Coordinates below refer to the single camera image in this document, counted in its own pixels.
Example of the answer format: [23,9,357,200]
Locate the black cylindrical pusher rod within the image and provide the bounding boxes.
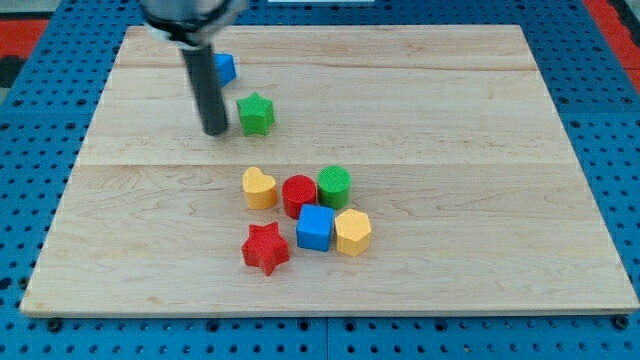
[181,45,229,136]

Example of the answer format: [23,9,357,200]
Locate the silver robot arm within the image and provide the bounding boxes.
[138,0,248,136]

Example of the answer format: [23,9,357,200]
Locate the yellow heart block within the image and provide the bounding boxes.
[242,167,278,210]

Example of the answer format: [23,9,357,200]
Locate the blue pentagon block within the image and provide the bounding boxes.
[214,53,237,87]

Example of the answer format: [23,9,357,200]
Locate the green star block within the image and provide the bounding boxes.
[236,92,275,136]

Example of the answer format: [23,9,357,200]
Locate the red cylinder block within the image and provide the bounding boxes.
[281,175,317,219]

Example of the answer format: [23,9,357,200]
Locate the green cylinder block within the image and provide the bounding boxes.
[317,165,351,209]

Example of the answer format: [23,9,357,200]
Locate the red star block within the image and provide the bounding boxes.
[241,222,289,276]

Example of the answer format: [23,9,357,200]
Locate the blue cube block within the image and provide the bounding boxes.
[296,204,334,252]

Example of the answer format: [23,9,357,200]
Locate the light wooden board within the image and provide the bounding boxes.
[20,25,639,318]

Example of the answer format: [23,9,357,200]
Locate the yellow hexagon block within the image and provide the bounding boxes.
[335,209,372,256]

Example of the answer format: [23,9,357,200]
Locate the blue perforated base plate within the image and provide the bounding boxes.
[1,1,639,359]

